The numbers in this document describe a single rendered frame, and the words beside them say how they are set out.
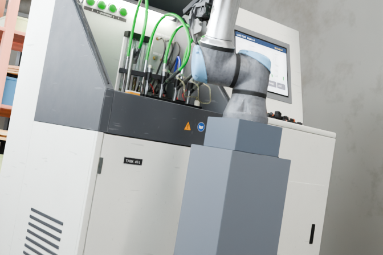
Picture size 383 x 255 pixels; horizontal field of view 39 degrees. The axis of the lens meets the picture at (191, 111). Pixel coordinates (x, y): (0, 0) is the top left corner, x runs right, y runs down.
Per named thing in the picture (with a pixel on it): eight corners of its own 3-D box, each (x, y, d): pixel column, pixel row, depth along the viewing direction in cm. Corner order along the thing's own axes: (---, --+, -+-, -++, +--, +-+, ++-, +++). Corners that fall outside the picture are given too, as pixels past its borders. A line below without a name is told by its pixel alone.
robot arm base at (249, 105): (276, 126, 178) (281, 97, 179) (240, 119, 171) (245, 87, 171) (248, 124, 191) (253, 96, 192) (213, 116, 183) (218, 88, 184)
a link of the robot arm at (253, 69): (272, 94, 177) (278, 53, 178) (232, 87, 174) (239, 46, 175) (260, 97, 189) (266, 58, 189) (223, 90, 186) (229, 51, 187)
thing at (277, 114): (273, 119, 263) (275, 109, 263) (257, 118, 271) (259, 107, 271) (303, 126, 277) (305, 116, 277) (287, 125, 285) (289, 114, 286)
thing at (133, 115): (107, 132, 199) (114, 90, 200) (101, 132, 202) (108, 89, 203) (229, 152, 237) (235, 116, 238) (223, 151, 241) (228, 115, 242)
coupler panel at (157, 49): (149, 86, 270) (159, 25, 272) (145, 86, 273) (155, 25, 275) (169, 91, 278) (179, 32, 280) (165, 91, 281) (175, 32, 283)
